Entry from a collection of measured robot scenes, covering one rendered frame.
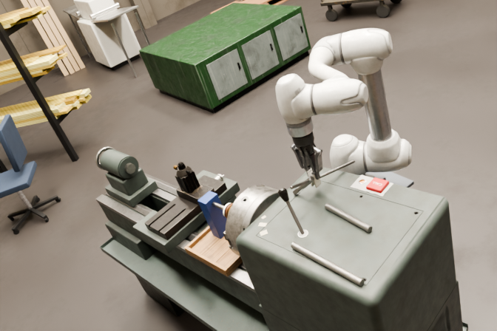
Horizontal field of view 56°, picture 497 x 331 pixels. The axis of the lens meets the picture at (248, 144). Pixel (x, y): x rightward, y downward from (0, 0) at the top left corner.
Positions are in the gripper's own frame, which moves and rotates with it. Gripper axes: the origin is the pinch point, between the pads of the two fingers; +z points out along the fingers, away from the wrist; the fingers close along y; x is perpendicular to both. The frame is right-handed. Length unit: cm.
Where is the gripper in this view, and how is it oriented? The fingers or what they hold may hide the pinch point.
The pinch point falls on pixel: (313, 177)
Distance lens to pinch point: 176.1
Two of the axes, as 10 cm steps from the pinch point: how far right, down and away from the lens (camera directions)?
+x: -6.6, 5.4, -5.1
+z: 2.9, 8.2, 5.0
